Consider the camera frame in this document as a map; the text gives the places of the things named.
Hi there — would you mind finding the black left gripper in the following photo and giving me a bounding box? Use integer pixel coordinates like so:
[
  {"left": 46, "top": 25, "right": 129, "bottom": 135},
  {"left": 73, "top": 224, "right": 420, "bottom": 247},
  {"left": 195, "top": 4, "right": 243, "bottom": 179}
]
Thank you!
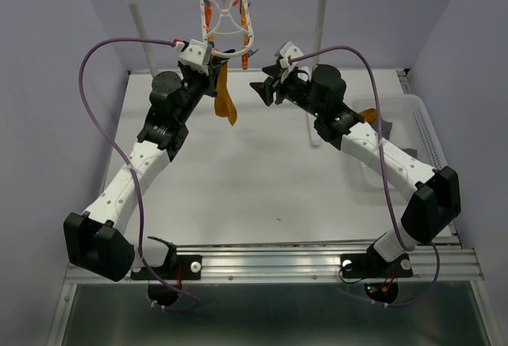
[{"left": 177, "top": 59, "right": 221, "bottom": 123}]

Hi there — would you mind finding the orange brown sock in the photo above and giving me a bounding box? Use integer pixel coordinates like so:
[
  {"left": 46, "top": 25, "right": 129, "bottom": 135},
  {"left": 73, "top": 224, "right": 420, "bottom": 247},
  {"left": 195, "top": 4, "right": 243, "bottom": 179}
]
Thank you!
[{"left": 214, "top": 63, "right": 237, "bottom": 126}]

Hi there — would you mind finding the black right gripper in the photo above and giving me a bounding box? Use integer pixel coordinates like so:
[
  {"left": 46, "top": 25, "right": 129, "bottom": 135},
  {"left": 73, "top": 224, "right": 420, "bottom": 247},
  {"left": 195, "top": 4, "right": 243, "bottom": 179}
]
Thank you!
[{"left": 249, "top": 62, "right": 325, "bottom": 118}]

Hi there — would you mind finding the white plastic basket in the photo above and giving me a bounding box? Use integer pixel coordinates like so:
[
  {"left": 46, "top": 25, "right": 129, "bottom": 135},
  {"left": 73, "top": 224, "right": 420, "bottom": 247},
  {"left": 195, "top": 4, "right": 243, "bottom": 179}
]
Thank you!
[{"left": 349, "top": 94, "right": 448, "bottom": 191}]

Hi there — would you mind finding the orange clothes peg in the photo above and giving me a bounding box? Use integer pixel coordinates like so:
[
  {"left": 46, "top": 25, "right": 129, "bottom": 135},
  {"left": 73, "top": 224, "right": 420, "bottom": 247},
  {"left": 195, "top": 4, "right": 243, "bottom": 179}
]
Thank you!
[
  {"left": 204, "top": 0, "right": 215, "bottom": 48},
  {"left": 240, "top": 0, "right": 249, "bottom": 70}
]

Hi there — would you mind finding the aluminium mounting rail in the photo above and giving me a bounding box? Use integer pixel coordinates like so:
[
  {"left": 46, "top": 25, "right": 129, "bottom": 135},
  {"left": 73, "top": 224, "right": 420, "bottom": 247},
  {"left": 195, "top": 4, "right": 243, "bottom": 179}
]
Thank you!
[{"left": 45, "top": 240, "right": 499, "bottom": 346}]

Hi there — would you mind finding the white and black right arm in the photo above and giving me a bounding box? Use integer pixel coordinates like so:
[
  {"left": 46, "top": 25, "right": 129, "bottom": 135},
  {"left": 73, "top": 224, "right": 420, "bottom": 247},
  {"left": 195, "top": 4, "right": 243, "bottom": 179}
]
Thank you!
[{"left": 250, "top": 64, "right": 461, "bottom": 279}]

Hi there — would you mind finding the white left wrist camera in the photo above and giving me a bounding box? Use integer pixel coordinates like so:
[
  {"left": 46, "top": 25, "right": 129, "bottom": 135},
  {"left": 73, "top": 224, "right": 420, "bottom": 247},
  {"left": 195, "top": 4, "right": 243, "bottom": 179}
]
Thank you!
[{"left": 179, "top": 39, "right": 212, "bottom": 76}]

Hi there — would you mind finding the white clip hanger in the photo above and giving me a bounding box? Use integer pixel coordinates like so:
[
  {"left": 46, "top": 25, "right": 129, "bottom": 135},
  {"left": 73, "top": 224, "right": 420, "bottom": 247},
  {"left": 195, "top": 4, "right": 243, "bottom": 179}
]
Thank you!
[{"left": 199, "top": 0, "right": 255, "bottom": 59}]

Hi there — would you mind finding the teal clothes peg right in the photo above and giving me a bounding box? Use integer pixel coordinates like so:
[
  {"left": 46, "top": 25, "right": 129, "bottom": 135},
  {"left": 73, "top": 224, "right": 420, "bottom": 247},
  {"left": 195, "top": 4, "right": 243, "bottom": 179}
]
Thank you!
[{"left": 248, "top": 48, "right": 259, "bottom": 57}]

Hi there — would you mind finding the grey sock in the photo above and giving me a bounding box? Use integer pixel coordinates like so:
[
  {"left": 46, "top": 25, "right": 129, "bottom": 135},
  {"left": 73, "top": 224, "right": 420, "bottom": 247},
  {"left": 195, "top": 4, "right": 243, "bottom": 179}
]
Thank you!
[{"left": 382, "top": 120, "right": 418, "bottom": 158}]

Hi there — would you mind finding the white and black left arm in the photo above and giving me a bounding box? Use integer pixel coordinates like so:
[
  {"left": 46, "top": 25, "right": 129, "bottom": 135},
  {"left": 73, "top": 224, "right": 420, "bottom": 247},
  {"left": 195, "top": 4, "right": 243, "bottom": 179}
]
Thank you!
[{"left": 63, "top": 44, "right": 228, "bottom": 282}]

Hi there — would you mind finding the orange clothes peg right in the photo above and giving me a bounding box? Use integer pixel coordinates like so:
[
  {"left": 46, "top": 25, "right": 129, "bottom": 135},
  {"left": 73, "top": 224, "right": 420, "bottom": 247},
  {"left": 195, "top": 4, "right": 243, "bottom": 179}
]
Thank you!
[{"left": 240, "top": 0, "right": 249, "bottom": 70}]

